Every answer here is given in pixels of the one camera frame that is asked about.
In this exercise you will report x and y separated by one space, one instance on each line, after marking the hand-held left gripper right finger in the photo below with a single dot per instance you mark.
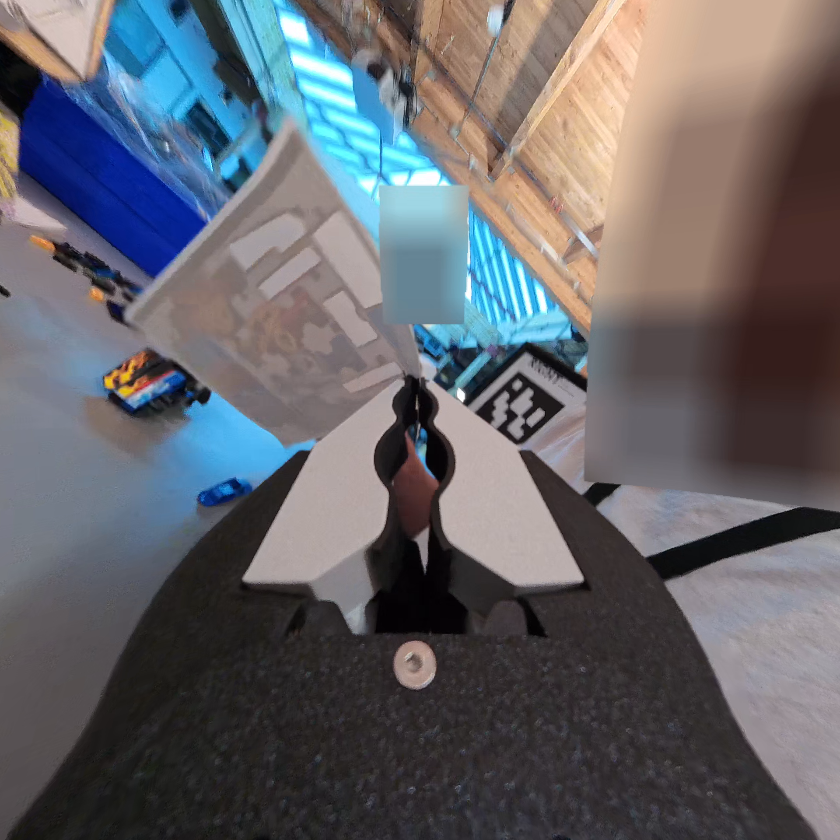
505 525

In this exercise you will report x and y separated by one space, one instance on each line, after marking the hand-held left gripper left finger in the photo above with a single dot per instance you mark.
315 525

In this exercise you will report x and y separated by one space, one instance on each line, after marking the lego sticker sheet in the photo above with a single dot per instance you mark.
275 315

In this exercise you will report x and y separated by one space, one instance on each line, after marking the small blue lego piece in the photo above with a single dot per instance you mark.
223 492

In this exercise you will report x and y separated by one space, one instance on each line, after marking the pile of black lego pins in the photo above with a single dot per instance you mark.
85 269

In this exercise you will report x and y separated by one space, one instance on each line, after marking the person's right hand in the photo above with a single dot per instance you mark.
413 489

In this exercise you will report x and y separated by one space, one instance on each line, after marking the framed marker sign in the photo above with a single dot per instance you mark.
525 407

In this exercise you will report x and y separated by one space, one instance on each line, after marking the black chest harness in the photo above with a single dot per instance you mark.
722 541

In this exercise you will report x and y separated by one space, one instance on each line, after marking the blue plastic crate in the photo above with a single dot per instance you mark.
98 170

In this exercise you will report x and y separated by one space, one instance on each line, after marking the crinkled plastic bag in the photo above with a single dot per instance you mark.
144 124

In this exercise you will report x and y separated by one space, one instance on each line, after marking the ceiling projector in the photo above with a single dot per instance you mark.
380 92

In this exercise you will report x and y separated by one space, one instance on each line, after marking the instruction board on stand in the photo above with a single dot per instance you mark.
59 33

